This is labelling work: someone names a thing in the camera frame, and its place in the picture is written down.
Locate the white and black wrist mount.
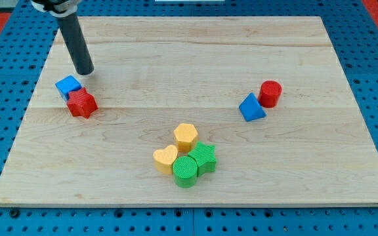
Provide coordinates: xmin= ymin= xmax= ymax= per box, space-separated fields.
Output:
xmin=31 ymin=0 xmax=82 ymax=18

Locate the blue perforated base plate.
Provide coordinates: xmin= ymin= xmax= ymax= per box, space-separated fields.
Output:
xmin=0 ymin=1 xmax=378 ymax=235

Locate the yellow hexagon block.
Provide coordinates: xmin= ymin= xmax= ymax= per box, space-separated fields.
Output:
xmin=173 ymin=123 xmax=198 ymax=153

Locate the red star block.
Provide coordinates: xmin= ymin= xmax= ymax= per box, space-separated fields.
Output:
xmin=67 ymin=87 xmax=98 ymax=119

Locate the red cylinder block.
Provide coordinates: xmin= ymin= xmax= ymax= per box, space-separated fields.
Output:
xmin=258 ymin=81 xmax=282 ymax=108

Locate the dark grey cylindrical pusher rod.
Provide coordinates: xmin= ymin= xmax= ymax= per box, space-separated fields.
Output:
xmin=56 ymin=13 xmax=94 ymax=75

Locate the yellow heart block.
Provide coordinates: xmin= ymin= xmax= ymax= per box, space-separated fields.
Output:
xmin=153 ymin=145 xmax=179 ymax=174

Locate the light wooden board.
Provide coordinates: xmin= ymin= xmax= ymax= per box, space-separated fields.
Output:
xmin=0 ymin=16 xmax=378 ymax=208

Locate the green star block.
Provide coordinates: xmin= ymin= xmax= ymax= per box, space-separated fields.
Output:
xmin=188 ymin=141 xmax=217 ymax=177

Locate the green cylinder block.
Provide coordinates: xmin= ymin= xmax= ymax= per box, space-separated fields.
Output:
xmin=173 ymin=156 xmax=198 ymax=188

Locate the blue triangular prism block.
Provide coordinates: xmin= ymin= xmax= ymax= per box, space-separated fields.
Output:
xmin=239 ymin=92 xmax=266 ymax=122

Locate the blue cube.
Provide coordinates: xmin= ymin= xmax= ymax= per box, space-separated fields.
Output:
xmin=55 ymin=75 xmax=82 ymax=102

